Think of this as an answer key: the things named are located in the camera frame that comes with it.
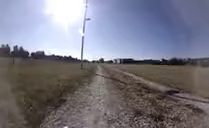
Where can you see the tall pale pole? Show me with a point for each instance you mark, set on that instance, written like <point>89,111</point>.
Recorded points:
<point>82,43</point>

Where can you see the dry grass field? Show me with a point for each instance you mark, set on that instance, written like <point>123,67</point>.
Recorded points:
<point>172,75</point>
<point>42,80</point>

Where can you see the row of distant buildings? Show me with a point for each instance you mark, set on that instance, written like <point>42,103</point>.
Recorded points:
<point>135,61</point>

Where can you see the pale gravel track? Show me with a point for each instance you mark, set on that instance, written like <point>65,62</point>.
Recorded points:
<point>92,106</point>

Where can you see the row of dark trees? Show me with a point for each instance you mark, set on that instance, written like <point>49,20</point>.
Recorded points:
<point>20,53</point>

